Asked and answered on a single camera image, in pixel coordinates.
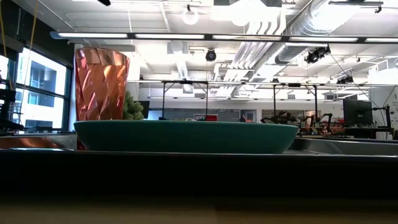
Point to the black plastic serving tray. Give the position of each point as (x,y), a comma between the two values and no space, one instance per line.
(186,174)

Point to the faceted pink plastic cup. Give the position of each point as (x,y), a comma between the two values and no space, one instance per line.
(99,87)

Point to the black overhead camera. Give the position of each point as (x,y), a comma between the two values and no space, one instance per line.
(211,56)

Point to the black camera on boom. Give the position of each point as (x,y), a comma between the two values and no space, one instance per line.
(315,55)

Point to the small green pine plant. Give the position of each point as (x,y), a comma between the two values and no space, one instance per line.
(132,110)

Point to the white LED light bar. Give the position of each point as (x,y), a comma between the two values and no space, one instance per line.
(169,36)
(323,39)
(247,37)
(382,40)
(93,35)

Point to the black metal table frame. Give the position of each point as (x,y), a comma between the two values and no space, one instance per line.
(208,36)

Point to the large framed window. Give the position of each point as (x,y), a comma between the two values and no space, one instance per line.
(40,81)

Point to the black background station frame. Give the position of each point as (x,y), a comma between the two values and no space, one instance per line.
(163,99)
(316,102)

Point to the round white pendant lamp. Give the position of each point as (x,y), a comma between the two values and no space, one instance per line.
(190,16)

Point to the teal round plate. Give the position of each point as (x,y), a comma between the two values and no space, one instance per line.
(186,137)

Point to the black computer monitor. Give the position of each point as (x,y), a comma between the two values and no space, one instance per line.
(357,112)

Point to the red box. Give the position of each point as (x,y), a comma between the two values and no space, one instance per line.
(211,118)

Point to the black monitor stand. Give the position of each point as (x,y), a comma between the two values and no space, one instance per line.
(386,116)

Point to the black background robot arm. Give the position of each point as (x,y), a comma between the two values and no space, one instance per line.
(280,119)
(323,118)

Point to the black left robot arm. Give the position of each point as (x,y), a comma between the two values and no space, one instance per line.
(7,96)

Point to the silver ventilation duct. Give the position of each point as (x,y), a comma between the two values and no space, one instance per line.
(314,28)

